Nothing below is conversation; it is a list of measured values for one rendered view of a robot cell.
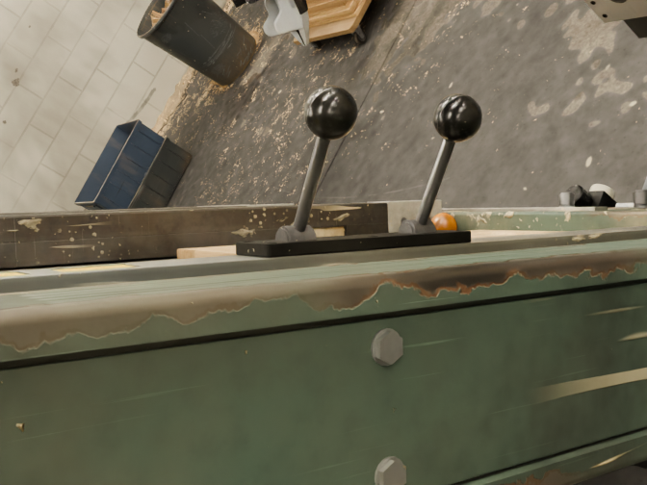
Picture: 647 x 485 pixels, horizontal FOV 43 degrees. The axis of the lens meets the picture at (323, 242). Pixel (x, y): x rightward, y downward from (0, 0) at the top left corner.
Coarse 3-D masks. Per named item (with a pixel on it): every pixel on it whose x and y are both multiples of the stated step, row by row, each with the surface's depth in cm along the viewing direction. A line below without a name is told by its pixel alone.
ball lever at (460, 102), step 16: (448, 96) 63; (464, 96) 63; (448, 112) 62; (464, 112) 62; (480, 112) 63; (448, 128) 63; (464, 128) 62; (448, 144) 65; (448, 160) 65; (432, 176) 66; (432, 192) 66; (416, 224) 68; (432, 224) 68
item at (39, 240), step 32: (0, 224) 107; (32, 224) 109; (64, 224) 112; (96, 224) 114; (128, 224) 117; (160, 224) 119; (192, 224) 122; (224, 224) 125; (256, 224) 128; (288, 224) 132; (320, 224) 135; (352, 224) 139; (384, 224) 142; (0, 256) 107; (32, 256) 109; (64, 256) 112; (96, 256) 114; (128, 256) 117; (160, 256) 120
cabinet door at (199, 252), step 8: (472, 232) 134; (480, 232) 134; (488, 232) 133; (496, 232) 131; (504, 232) 130; (512, 232) 129; (520, 232) 128; (528, 232) 128; (536, 232) 127; (544, 232) 126; (552, 232) 125; (184, 248) 111; (192, 248) 111; (200, 248) 110; (208, 248) 109; (216, 248) 109; (224, 248) 108; (232, 248) 108; (184, 256) 109; (192, 256) 107; (200, 256) 105; (208, 256) 103; (216, 256) 101
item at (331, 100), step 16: (320, 96) 56; (336, 96) 56; (304, 112) 57; (320, 112) 56; (336, 112) 55; (352, 112) 56; (320, 128) 56; (336, 128) 56; (352, 128) 57; (320, 144) 58; (320, 160) 58; (320, 176) 59; (304, 192) 60; (304, 208) 60; (304, 224) 61; (288, 240) 61; (304, 240) 61
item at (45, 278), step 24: (480, 240) 72; (504, 240) 71; (528, 240) 73; (552, 240) 74; (576, 240) 76; (600, 240) 78; (624, 240) 80; (120, 264) 56; (144, 264) 55; (168, 264) 55; (192, 264) 55; (216, 264) 56; (240, 264) 57; (264, 264) 58; (288, 264) 59; (312, 264) 60; (336, 264) 61; (0, 288) 48; (24, 288) 49; (48, 288) 49
